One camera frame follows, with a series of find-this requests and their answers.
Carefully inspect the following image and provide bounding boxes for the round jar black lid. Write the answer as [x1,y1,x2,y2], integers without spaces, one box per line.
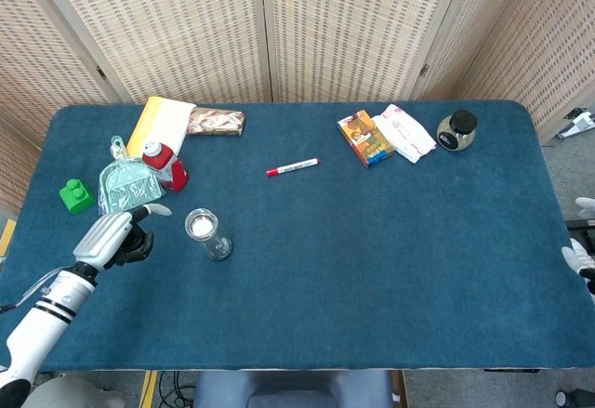
[436,110,479,152]

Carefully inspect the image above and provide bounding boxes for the green toy block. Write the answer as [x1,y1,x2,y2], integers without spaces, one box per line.
[59,178,96,216]

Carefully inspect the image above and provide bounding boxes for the yellow white booklet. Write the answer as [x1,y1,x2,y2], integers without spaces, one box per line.
[126,96,197,161]

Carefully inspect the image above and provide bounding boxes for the woven folding screen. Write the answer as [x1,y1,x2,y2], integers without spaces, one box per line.
[0,0,595,217]

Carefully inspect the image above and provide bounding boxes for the white floor device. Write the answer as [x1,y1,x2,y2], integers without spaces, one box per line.
[556,107,595,140]

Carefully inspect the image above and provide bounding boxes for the orange yellow carton box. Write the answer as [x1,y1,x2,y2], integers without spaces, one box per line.
[337,110,396,169]

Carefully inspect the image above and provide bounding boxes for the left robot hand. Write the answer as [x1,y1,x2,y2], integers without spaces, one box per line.
[73,203,173,273]

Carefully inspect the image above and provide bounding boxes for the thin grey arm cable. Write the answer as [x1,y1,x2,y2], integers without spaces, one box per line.
[0,271,61,314]

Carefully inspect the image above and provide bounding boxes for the white tissue pack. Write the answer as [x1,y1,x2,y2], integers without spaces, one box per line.
[371,103,438,165]

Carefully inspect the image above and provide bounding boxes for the clear glass bottle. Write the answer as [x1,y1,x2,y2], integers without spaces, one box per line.
[184,208,233,262]

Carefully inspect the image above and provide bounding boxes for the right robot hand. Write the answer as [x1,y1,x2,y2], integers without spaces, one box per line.
[561,196,595,296]

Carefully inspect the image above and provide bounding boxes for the brown red snack package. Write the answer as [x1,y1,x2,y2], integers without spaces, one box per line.
[185,106,246,138]

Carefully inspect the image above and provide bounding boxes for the green dustpan brush set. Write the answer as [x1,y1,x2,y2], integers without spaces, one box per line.
[97,135,166,217]

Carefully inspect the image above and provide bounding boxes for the red whiteboard marker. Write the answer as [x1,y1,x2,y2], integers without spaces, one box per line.
[265,157,321,178]

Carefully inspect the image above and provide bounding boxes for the blue table cloth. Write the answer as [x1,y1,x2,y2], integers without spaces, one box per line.
[0,99,595,373]

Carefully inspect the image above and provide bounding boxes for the black floor cables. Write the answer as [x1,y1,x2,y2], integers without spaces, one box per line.
[157,370,199,408]

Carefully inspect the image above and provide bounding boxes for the grey blue chair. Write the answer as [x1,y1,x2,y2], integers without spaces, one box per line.
[192,369,394,408]

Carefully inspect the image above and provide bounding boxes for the red juice bottle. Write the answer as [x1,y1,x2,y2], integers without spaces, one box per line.
[141,141,190,193]

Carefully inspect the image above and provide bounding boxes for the black floor object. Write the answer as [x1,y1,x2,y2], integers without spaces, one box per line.
[556,388,595,408]

